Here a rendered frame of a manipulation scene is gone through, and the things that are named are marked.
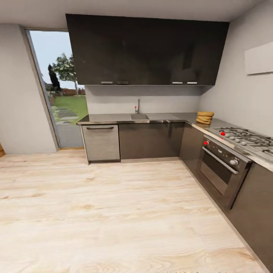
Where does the popcorn bag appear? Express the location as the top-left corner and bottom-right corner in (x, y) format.
(196, 111), (214, 124)

